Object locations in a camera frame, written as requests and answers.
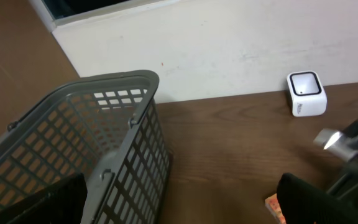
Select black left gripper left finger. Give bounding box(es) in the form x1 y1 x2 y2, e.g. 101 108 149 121
0 174 88 224

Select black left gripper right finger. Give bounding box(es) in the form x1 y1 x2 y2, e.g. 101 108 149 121
277 173 358 224

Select orange snack packet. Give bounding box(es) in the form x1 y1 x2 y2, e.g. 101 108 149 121
265 194 286 224

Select white barcode scanner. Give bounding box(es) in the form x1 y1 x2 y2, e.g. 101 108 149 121
287 71 328 117

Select grey plastic mesh basket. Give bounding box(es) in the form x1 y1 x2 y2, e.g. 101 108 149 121
0 70 172 223

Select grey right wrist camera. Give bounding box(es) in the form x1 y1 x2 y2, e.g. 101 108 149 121
313 129 358 162

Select dark window with white frame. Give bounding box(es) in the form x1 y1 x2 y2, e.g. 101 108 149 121
29 0 177 32

